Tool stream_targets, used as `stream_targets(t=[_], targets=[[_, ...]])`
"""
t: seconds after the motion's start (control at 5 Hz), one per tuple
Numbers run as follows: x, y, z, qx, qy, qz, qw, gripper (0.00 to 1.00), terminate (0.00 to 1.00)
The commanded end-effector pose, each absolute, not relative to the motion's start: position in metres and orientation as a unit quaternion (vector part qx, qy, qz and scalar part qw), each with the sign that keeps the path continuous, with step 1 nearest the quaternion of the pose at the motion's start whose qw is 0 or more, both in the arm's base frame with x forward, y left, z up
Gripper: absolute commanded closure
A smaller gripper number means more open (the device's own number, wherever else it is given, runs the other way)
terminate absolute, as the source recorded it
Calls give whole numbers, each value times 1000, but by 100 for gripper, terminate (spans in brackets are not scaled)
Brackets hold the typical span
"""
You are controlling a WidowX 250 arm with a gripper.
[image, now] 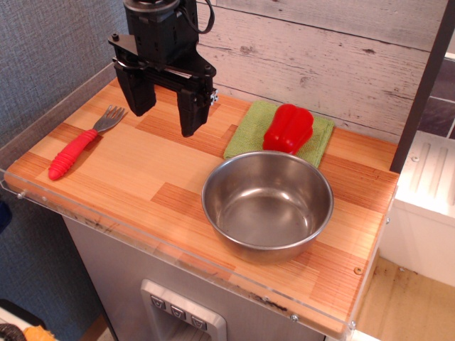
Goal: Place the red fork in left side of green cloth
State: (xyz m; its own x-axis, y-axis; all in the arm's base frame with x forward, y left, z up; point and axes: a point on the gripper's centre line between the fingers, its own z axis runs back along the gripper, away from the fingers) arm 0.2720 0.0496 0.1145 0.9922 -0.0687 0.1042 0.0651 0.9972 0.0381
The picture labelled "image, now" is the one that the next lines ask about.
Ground black cable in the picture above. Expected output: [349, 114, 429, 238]
[176, 0, 216, 36]

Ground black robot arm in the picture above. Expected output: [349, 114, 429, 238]
[108, 1, 218, 137]

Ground orange object bottom left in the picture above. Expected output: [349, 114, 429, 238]
[23, 325, 57, 341]

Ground clear acrylic edge guard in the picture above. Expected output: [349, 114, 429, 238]
[4, 159, 397, 340]

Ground dark vertical post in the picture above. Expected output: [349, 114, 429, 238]
[390, 0, 454, 173]

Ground red handled metal fork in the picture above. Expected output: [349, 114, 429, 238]
[48, 105, 126, 180]

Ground green cloth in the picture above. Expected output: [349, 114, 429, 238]
[223, 101, 335, 168]

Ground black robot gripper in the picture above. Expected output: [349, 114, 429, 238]
[108, 6, 217, 137]

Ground stainless steel bowl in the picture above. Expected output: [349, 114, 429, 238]
[201, 151, 334, 264]

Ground white toy sink unit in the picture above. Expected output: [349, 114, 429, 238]
[378, 52, 455, 288]

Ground red toy bell pepper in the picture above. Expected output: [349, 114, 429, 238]
[262, 104, 314, 155]

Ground grey toy fridge cabinet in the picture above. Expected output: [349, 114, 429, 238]
[64, 218, 325, 340]

